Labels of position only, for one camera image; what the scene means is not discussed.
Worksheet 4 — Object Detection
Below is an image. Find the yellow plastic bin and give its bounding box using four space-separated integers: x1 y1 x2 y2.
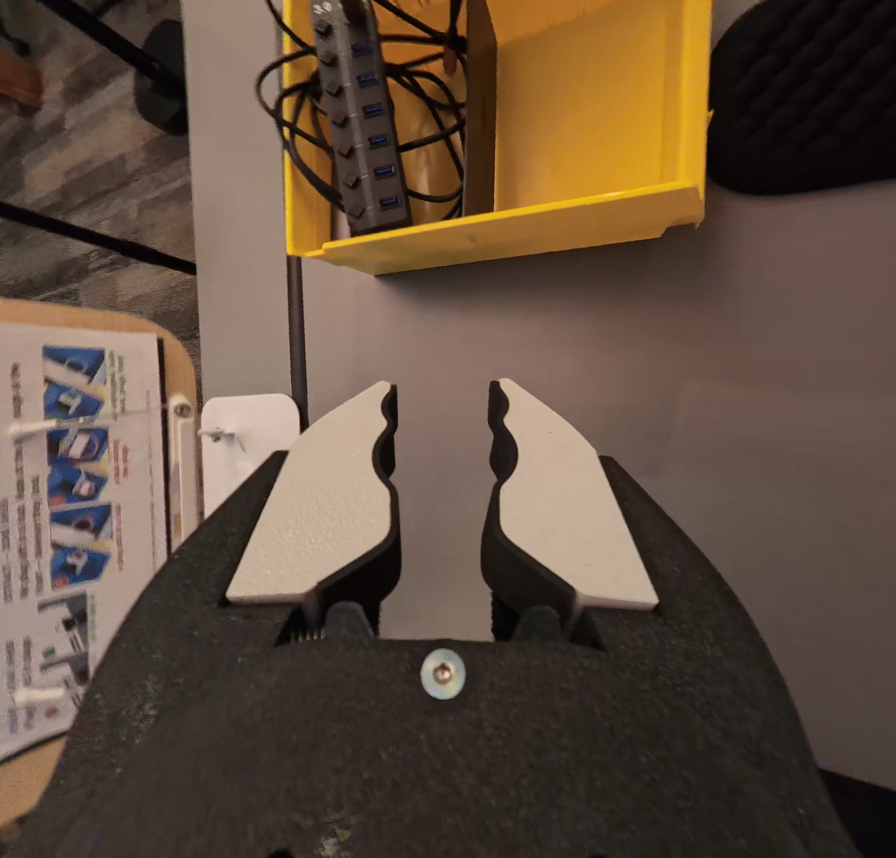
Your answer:
282 0 716 276

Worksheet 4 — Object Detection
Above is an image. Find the thick black cable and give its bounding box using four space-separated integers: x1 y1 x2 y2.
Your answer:
255 0 469 218

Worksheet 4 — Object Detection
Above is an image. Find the black divider panel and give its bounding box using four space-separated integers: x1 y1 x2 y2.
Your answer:
461 0 499 218

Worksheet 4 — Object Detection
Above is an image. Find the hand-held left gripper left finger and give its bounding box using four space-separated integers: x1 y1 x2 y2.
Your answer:
225 380 403 638

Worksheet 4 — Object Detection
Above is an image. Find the black usb hub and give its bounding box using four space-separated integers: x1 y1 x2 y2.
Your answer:
310 0 414 237

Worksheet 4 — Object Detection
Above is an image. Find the white stand base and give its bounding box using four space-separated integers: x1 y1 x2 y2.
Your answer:
201 394 302 517

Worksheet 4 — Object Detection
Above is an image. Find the black quilted wrist rest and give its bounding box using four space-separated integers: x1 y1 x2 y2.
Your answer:
706 0 896 197

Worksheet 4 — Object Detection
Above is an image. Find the printed instruction sheet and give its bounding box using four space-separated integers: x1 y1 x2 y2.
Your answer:
0 329 170 764

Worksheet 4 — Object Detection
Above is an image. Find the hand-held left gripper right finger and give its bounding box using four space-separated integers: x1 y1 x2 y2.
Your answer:
480 378 661 640

